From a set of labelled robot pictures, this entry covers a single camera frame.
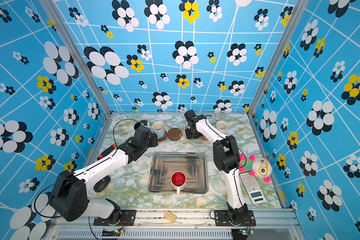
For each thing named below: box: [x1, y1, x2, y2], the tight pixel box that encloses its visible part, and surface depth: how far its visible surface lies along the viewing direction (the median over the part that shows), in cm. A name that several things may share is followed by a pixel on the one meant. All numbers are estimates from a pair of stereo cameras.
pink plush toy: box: [238, 153, 273, 183], surface depth 85 cm
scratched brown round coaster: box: [167, 127, 183, 141], surface depth 107 cm
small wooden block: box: [163, 210, 177, 224], surface depth 75 cm
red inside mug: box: [171, 171, 187, 196], surface depth 82 cm
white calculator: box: [240, 172, 267, 205], surface depth 82 cm
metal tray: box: [148, 152, 209, 194], surface depth 96 cm
